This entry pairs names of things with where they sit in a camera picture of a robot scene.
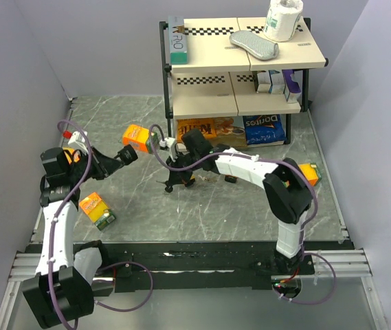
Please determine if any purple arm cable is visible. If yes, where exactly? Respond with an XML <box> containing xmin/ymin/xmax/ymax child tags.
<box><xmin>47</xmin><ymin>119</ymin><xmax>95</xmax><ymax>330</ymax></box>
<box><xmin>148</xmin><ymin>123</ymin><xmax>320</xmax><ymax>255</ymax></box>

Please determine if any purple white carton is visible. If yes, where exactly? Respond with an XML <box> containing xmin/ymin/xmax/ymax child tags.
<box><xmin>282</xmin><ymin>69</ymin><xmax>302</xmax><ymax>104</ymax></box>

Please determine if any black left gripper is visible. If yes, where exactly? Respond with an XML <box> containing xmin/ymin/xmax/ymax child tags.
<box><xmin>66</xmin><ymin>146</ymin><xmax>124</xmax><ymax>184</ymax></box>

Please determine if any black key bunch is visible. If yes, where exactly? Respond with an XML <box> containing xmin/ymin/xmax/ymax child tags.
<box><xmin>156</xmin><ymin>179</ymin><xmax>182</xmax><ymax>193</ymax></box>

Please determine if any orange green snack box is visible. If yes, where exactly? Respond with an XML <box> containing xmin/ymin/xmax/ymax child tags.
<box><xmin>122</xmin><ymin>124</ymin><xmax>159</xmax><ymax>154</ymax></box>

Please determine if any grey sponge pouch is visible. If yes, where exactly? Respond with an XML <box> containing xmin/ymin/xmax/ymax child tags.
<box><xmin>229</xmin><ymin>30</ymin><xmax>279</xmax><ymax>61</ymax></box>

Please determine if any orange green striped box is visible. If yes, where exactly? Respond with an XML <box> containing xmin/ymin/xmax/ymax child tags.
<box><xmin>63</xmin><ymin>147</ymin><xmax>81</xmax><ymax>164</ymax></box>

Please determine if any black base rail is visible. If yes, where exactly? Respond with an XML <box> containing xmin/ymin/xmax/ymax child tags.
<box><xmin>67</xmin><ymin>240</ymin><xmax>330</xmax><ymax>294</ymax></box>

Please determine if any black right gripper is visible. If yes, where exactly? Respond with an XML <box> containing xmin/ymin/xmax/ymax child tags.
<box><xmin>166</xmin><ymin>151</ymin><xmax>201</xmax><ymax>186</ymax></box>

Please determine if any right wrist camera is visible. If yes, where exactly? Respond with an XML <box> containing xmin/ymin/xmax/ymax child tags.
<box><xmin>159</xmin><ymin>137</ymin><xmax>177</xmax><ymax>162</ymax></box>

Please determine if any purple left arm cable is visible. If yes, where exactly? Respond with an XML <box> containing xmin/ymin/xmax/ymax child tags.
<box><xmin>47</xmin><ymin>119</ymin><xmax>95</xmax><ymax>330</ymax></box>

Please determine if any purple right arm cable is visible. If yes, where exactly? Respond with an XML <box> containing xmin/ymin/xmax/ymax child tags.
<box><xmin>148</xmin><ymin>123</ymin><xmax>320</xmax><ymax>255</ymax></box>

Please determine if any orange snack box front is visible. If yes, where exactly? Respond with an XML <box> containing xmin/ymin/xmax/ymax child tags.
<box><xmin>79</xmin><ymin>192</ymin><xmax>116</xmax><ymax>231</ymax></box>

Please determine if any white blue carton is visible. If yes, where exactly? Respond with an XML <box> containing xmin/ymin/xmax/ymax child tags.
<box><xmin>269</xmin><ymin>70</ymin><xmax>285</xmax><ymax>94</ymax></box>

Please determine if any kettle chips bag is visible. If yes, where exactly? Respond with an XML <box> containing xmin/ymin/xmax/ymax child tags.
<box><xmin>177</xmin><ymin>116</ymin><xmax>247</xmax><ymax>149</ymax></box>

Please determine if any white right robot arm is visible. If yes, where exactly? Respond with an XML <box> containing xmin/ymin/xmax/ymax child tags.
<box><xmin>159</xmin><ymin>129</ymin><xmax>315</xmax><ymax>274</ymax></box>

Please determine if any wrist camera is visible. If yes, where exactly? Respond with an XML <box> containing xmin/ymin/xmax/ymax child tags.
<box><xmin>159</xmin><ymin>137</ymin><xmax>177</xmax><ymax>162</ymax></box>
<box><xmin>63</xmin><ymin>131</ymin><xmax>88</xmax><ymax>154</ymax></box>

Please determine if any orange box by right arm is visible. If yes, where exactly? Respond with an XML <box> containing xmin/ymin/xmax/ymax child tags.
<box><xmin>299</xmin><ymin>163</ymin><xmax>322</xmax><ymax>186</ymax></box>

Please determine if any white small carton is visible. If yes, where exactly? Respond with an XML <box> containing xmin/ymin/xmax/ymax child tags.
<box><xmin>254</xmin><ymin>71</ymin><xmax>271</xmax><ymax>94</ymax></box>

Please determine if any teal rio box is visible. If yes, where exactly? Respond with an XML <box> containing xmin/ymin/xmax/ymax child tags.
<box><xmin>168</xmin><ymin>16</ymin><xmax>188</xmax><ymax>65</ymax></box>

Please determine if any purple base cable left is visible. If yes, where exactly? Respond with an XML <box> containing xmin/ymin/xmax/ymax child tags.
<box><xmin>91</xmin><ymin>261</ymin><xmax>154</xmax><ymax>314</ymax></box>

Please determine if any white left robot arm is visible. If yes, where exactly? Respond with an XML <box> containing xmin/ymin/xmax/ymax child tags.
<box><xmin>23</xmin><ymin>146</ymin><xmax>137</xmax><ymax>329</ymax></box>

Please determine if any white toilet paper roll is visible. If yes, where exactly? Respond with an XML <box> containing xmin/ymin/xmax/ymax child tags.
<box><xmin>263</xmin><ymin>0</ymin><xmax>304</xmax><ymax>42</ymax></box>

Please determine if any black padlock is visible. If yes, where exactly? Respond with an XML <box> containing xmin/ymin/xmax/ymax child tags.
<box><xmin>114</xmin><ymin>144</ymin><xmax>138</xmax><ymax>166</ymax></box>

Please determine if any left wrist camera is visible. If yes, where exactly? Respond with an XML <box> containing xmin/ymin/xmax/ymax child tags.
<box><xmin>63</xmin><ymin>131</ymin><xmax>88</xmax><ymax>154</ymax></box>

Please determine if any beige two-tier shelf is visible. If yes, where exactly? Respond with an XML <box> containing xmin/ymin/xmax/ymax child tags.
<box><xmin>159</xmin><ymin>17</ymin><xmax>328</xmax><ymax>144</ymax></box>

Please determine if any orange padlock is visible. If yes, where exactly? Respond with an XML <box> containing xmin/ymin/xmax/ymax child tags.
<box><xmin>225</xmin><ymin>175</ymin><xmax>237</xmax><ymax>184</ymax></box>

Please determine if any blue doritos bag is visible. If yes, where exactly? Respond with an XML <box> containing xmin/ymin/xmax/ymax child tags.
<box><xmin>243</xmin><ymin>115</ymin><xmax>286</xmax><ymax>146</ymax></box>

